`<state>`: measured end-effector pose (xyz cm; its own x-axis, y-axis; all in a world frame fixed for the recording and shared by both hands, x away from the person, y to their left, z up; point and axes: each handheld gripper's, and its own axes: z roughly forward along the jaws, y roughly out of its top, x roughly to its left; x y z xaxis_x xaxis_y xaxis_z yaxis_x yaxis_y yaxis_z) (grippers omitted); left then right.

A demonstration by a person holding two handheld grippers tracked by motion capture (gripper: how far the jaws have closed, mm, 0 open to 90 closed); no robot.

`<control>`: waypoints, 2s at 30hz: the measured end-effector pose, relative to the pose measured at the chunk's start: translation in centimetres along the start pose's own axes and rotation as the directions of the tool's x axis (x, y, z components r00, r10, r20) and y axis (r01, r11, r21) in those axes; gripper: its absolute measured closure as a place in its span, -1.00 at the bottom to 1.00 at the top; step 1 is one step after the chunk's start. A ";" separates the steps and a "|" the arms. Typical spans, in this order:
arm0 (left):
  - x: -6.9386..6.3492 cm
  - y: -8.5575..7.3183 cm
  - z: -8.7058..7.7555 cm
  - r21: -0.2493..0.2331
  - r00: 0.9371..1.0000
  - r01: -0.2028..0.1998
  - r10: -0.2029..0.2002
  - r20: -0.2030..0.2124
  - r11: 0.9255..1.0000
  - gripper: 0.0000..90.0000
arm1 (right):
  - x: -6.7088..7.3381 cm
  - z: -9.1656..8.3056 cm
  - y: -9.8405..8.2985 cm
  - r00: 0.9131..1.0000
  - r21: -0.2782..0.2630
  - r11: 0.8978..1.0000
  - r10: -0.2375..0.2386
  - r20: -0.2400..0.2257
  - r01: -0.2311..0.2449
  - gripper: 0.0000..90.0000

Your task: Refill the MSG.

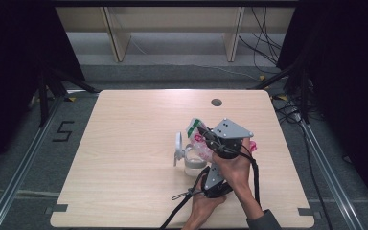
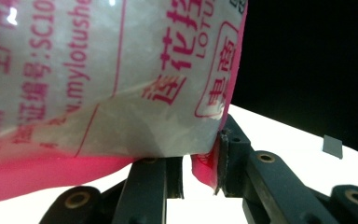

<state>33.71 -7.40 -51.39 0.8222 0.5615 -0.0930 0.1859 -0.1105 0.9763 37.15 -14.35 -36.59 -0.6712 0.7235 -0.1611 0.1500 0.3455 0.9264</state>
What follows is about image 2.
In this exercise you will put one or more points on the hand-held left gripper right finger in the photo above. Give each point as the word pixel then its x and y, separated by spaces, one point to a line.
pixel 261 186

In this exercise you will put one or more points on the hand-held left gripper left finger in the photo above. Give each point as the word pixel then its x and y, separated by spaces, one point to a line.
pixel 146 193

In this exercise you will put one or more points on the pink and white plastic bag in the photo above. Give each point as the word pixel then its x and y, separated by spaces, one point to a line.
pixel 105 77

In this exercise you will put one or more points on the dark tape strip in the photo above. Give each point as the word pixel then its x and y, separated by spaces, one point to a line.
pixel 332 146

